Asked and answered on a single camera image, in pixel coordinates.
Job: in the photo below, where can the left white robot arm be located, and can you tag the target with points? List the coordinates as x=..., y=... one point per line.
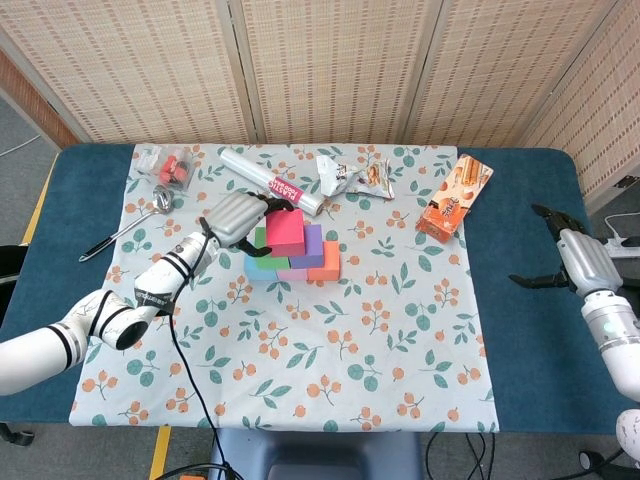
x=160, y=280

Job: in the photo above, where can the orange cube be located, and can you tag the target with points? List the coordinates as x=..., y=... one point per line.
x=327, y=265

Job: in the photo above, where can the plastic wrap roll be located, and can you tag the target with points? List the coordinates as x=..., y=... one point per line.
x=255, y=172

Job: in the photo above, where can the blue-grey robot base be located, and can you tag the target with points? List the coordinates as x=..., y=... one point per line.
x=310, y=455

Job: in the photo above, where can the black equipment frame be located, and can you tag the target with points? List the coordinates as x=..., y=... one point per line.
x=12, y=260

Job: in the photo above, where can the metal ladle spoon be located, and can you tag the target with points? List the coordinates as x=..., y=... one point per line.
x=162, y=200

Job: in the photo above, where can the blue cube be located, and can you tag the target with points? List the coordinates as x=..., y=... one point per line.
x=260, y=274

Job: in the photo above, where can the purple cube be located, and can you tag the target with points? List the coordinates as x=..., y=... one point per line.
x=312, y=245

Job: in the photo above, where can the pink cube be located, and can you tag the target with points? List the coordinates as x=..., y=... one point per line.
x=292, y=275

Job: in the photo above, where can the red cube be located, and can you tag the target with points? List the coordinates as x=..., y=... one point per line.
x=286, y=232

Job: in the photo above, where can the clear bag red items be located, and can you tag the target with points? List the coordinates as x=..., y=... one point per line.
x=172, y=170

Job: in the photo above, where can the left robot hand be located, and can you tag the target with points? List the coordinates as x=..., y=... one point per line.
x=235, y=217

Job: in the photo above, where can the bamboo folding screen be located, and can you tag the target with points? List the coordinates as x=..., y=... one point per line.
x=325, y=60

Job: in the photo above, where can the white power strip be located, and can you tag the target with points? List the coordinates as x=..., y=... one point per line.
x=627, y=250

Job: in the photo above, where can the black caster wheel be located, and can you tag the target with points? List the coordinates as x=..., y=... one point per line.
x=590, y=460

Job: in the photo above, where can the crumpled snack bag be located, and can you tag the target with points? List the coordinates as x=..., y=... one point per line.
x=350, y=177

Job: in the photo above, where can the orange biscuit box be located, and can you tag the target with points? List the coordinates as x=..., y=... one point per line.
x=450, y=200

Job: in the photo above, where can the floral tablecloth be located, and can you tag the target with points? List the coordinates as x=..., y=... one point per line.
x=350, y=350

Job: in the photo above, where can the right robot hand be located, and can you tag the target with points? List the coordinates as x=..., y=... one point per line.
x=590, y=260

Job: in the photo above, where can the green cube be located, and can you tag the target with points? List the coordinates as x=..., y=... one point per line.
x=272, y=262

